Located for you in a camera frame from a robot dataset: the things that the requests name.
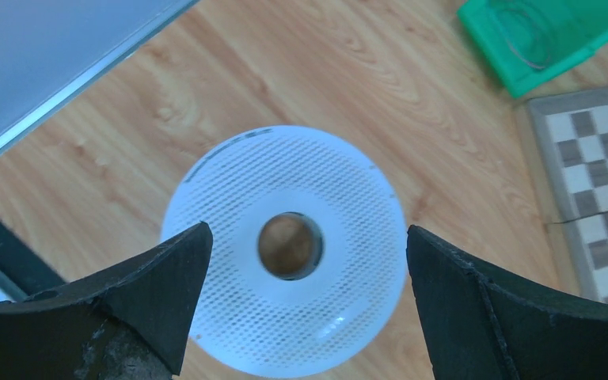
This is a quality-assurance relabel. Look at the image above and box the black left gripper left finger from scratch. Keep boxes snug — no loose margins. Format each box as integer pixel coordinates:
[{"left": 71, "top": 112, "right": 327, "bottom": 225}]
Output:
[{"left": 0, "top": 222, "right": 213, "bottom": 379}]

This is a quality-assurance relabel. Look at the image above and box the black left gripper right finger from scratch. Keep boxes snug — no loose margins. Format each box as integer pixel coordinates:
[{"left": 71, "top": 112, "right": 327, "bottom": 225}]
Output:
[{"left": 406, "top": 226, "right": 608, "bottom": 379}]

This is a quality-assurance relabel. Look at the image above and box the green plastic bin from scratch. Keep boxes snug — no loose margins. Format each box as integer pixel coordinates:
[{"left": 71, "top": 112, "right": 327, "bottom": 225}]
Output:
[{"left": 457, "top": 0, "right": 608, "bottom": 98}]

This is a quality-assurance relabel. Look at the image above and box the wooden chessboard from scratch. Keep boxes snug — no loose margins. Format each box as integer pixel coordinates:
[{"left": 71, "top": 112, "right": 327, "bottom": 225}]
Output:
[{"left": 518, "top": 86, "right": 608, "bottom": 304}]

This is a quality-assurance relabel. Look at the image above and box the white perforated cable spool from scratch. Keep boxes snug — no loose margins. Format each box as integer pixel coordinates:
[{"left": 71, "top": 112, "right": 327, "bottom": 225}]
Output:
[{"left": 160, "top": 125, "right": 407, "bottom": 378}]

